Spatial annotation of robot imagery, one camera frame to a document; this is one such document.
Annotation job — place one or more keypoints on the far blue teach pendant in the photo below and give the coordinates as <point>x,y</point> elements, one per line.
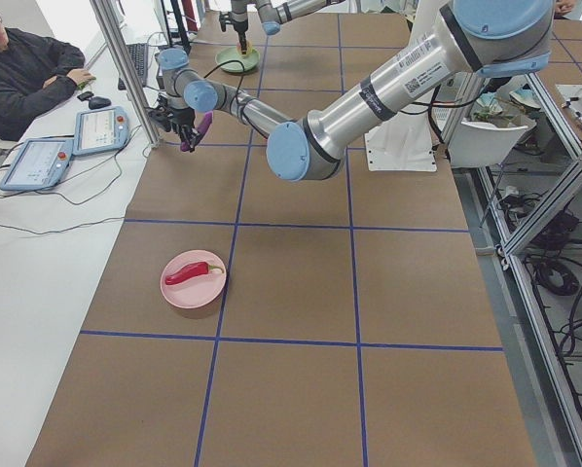
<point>100,130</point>

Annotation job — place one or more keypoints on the pink green toy peach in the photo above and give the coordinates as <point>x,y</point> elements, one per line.
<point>244,49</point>

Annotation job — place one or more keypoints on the blue teach pendant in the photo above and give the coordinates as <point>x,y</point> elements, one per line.
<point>40,164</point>
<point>100,130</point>

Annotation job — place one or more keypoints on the aluminium frame column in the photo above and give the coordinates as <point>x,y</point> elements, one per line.
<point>111,31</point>

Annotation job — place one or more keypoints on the red toy chili pepper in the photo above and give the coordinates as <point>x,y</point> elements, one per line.
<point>190,271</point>

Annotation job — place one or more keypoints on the near blue teach pendant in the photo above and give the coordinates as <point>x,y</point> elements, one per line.
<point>40,164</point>

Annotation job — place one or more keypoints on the black computer mouse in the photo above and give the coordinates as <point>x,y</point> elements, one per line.
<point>98,102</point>

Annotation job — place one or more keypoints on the aluminium frame rail right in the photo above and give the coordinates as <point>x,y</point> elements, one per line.
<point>534,202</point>

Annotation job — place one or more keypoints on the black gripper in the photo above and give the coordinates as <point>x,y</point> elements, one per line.
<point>240,26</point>
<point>179,118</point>

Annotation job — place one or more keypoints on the light green plate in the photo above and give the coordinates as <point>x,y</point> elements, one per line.
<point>231,60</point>

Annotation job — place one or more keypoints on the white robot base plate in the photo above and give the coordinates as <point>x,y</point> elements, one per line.
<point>403,143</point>

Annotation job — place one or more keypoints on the pink plate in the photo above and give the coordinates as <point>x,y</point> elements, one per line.
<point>198,291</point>

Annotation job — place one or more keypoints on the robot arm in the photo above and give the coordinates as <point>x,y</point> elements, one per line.
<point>492,39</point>
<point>271,17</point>

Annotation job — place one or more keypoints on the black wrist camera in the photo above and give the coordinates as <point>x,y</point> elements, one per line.
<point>224,20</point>
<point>160,118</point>

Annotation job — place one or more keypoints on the black keyboard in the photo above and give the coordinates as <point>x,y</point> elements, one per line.
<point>139,57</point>

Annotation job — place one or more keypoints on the purple toy eggplant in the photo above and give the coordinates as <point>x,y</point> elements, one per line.
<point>203,127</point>

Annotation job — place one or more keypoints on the white plastic chair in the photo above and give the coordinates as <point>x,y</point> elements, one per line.
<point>480,144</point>

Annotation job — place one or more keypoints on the seated person in black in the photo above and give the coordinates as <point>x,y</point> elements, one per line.
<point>36,74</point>

